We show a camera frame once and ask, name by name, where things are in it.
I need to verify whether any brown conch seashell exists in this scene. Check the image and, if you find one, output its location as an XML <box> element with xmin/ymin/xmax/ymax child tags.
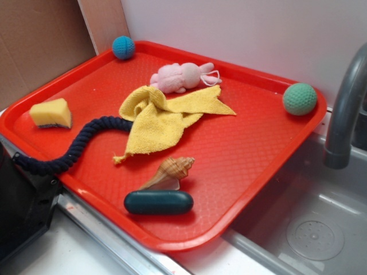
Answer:
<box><xmin>139</xmin><ymin>157</ymin><xmax>195</xmax><ymax>191</ymax></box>

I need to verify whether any red plastic tray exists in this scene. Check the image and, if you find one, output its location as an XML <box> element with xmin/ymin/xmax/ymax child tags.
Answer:
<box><xmin>1</xmin><ymin>41</ymin><xmax>327</xmax><ymax>252</ymax></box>

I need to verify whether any grey faucet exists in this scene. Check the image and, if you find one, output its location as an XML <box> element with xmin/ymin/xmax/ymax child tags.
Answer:
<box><xmin>323</xmin><ymin>44</ymin><xmax>366</xmax><ymax>169</ymax></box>

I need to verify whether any yellow cloth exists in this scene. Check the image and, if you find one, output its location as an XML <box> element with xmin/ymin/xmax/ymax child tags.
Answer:
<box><xmin>113</xmin><ymin>85</ymin><xmax>236</xmax><ymax>164</ymax></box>

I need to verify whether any green dimpled ball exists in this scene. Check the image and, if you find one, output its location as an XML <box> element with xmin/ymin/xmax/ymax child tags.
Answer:
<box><xmin>283</xmin><ymin>83</ymin><xmax>317</xmax><ymax>116</ymax></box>

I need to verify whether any yellow sponge with scrubber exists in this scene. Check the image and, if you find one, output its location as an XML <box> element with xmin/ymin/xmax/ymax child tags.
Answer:
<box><xmin>29</xmin><ymin>98</ymin><xmax>72</xmax><ymax>129</ymax></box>

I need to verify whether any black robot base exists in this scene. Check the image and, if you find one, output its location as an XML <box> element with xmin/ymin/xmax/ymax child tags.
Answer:
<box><xmin>1</xmin><ymin>145</ymin><xmax>61</xmax><ymax>264</ymax></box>

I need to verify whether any pink plush bunny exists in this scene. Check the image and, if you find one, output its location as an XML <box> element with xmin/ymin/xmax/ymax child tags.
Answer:
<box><xmin>150</xmin><ymin>62</ymin><xmax>222</xmax><ymax>94</ymax></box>

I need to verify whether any dark green oval sponge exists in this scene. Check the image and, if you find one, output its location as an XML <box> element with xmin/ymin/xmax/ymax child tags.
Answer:
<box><xmin>124</xmin><ymin>190</ymin><xmax>194</xmax><ymax>215</ymax></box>

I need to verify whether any grey plastic sink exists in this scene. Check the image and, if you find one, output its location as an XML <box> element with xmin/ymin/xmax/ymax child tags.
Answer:
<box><xmin>173</xmin><ymin>115</ymin><xmax>366</xmax><ymax>274</ymax></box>

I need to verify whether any brown cardboard panel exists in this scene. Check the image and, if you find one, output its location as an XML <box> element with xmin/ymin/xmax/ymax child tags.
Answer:
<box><xmin>1</xmin><ymin>1</ymin><xmax>129</xmax><ymax>109</ymax></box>

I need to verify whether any blue crocheted ball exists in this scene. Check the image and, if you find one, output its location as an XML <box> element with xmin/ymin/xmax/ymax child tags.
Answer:
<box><xmin>112</xmin><ymin>36</ymin><xmax>135</xmax><ymax>60</ymax></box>

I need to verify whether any dark blue braided rope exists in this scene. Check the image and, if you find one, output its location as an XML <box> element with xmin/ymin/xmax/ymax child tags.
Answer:
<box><xmin>12</xmin><ymin>117</ymin><xmax>134</xmax><ymax>175</ymax></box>

